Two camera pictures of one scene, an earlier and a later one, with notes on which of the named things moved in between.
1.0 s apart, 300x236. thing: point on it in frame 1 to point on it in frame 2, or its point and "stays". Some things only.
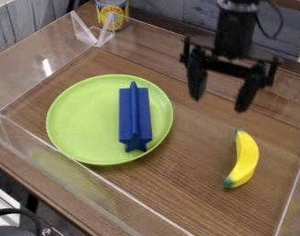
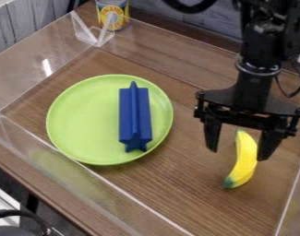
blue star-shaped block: (134, 117) stays
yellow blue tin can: (113, 14) stays
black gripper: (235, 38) to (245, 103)
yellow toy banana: (247, 159) stays
